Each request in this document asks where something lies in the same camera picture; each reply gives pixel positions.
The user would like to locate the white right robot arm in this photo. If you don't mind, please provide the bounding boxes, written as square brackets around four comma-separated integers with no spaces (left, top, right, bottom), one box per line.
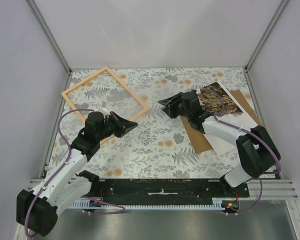
[158,90,282,197]

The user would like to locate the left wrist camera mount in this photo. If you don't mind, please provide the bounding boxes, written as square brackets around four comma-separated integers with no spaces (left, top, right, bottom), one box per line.
[98,107,111,117]

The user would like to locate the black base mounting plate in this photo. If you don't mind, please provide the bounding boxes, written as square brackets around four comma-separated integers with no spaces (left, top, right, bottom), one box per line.
[87,178,250,200]

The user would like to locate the right aluminium frame post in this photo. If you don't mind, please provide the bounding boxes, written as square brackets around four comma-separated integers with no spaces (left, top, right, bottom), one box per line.
[244,0,291,72]

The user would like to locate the brown cardboard backing board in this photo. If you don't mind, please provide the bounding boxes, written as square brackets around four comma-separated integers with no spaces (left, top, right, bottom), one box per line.
[180,89,263,154]

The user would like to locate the landscape photo print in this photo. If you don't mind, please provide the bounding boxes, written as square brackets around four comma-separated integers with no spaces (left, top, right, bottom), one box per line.
[197,80,265,156]

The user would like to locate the floral patterned table mat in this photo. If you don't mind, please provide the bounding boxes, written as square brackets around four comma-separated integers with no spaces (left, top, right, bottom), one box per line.
[48,67,253,179]

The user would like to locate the light wooden picture frame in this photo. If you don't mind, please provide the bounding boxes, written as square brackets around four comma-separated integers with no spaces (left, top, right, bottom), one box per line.
[61,65,151,146]

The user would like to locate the left aluminium frame post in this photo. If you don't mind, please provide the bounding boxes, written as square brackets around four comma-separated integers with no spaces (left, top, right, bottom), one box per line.
[26,0,72,75]

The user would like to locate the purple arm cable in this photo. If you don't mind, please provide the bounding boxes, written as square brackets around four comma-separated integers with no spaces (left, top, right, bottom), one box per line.
[23,108,127,237]
[201,87,283,216]

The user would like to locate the white slotted cable duct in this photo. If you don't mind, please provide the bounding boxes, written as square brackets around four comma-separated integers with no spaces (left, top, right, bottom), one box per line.
[68,198,225,211]

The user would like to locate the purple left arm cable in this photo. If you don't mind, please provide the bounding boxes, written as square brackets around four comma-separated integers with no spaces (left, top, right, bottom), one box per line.
[23,108,127,237]

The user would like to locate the aluminium frame post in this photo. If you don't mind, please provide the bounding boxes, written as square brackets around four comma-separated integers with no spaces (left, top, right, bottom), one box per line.
[244,0,291,72]
[26,0,72,75]

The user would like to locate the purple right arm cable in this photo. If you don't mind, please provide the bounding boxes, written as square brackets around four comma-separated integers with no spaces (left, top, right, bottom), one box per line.
[201,87,283,216]

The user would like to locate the aluminium front rail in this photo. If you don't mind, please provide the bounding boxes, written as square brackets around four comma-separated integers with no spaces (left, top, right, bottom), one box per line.
[27,177,300,201]

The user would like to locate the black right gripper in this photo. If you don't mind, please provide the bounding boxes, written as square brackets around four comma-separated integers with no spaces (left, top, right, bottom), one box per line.
[159,92,192,120]

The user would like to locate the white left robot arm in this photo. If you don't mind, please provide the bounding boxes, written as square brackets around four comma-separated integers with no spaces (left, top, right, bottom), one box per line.
[16,108,138,238]

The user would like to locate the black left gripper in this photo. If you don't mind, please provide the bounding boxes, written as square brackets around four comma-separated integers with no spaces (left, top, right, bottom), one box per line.
[96,111,138,141]

